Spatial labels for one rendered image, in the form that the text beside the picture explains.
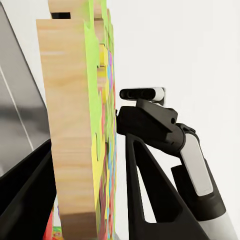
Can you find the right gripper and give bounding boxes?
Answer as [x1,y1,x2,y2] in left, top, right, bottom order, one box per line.
[115,98,178,151]

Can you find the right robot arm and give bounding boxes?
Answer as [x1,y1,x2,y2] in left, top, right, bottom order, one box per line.
[115,86,239,240]

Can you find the jigsaw puzzle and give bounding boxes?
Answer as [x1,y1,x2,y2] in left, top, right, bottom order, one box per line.
[36,0,117,240]

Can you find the board game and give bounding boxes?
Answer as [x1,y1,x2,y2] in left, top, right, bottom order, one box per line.
[52,196,64,240]

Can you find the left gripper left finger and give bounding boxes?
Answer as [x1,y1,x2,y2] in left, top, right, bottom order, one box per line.
[0,138,57,240]

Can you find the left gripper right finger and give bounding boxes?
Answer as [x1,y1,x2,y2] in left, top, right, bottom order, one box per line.
[125,133,210,240]

